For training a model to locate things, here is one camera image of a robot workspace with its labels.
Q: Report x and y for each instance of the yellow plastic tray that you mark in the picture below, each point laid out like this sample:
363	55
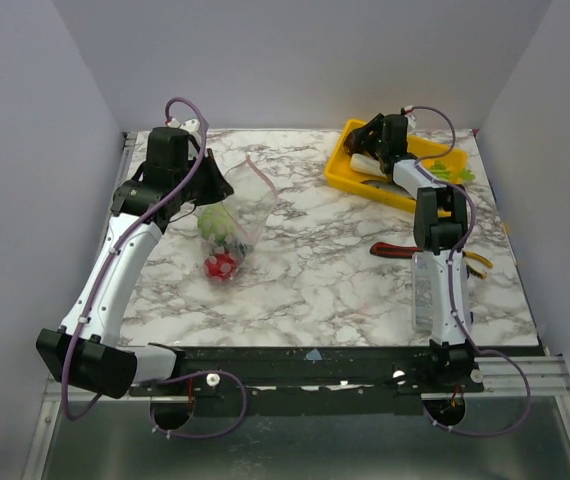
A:
340	176

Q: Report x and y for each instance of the aluminium frame rail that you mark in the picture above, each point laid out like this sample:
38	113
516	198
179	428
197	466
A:
124	161

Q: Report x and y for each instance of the clear plastic screw box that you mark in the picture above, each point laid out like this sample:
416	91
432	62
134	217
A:
422	317

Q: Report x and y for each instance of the dark red beet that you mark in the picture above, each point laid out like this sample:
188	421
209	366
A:
353	144

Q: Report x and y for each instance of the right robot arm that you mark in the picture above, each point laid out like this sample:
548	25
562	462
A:
443	218

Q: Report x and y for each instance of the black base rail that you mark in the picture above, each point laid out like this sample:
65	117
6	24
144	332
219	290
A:
301	381

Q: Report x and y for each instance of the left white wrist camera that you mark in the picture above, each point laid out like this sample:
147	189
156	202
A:
192	126

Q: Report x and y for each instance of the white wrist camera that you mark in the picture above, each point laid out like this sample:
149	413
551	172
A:
408	113
192	126

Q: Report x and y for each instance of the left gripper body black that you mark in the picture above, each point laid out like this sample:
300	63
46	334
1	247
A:
179	178

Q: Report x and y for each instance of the red black utility knife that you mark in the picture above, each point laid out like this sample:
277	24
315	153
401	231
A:
386	250

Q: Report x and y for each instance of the green cabbage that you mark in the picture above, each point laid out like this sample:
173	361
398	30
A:
215	225

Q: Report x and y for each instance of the silver fish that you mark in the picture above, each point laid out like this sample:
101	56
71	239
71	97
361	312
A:
386	186

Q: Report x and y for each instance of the white green leek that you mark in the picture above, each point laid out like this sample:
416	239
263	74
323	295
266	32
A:
365	165

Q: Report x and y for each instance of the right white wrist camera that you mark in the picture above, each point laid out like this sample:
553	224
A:
408	113

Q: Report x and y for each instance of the yellow handled pliers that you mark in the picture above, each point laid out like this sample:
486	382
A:
477	265

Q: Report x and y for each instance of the green celery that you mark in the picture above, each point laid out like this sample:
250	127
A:
444	172

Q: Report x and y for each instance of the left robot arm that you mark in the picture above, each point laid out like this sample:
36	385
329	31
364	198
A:
82	351

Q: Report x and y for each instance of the clear pink zip top bag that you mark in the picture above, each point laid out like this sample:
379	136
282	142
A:
254	200

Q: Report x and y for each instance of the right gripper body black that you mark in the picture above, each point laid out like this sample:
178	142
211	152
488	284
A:
374	138

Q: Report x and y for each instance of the purple eggplant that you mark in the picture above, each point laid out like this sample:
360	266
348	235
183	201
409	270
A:
240	248

